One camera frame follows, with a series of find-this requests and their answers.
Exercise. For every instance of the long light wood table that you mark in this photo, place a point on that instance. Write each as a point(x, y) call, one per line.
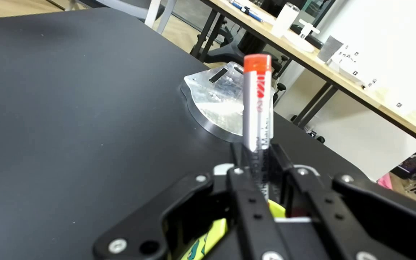
point(342, 73)

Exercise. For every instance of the grey cube box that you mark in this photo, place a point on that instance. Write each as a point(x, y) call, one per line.
point(331, 50)

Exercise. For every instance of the yellow-green printed mug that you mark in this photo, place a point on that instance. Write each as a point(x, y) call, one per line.
point(208, 243)

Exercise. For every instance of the white cylinder container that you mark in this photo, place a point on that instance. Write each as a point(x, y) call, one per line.
point(285, 18)

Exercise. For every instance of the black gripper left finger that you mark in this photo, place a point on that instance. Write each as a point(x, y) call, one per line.
point(179, 226)

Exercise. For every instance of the orange and white marker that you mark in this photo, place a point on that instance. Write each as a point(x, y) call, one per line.
point(257, 106)

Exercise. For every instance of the black chair base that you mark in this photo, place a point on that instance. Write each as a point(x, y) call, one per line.
point(223, 41)

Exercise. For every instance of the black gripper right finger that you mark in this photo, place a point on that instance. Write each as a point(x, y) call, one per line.
point(361, 222)

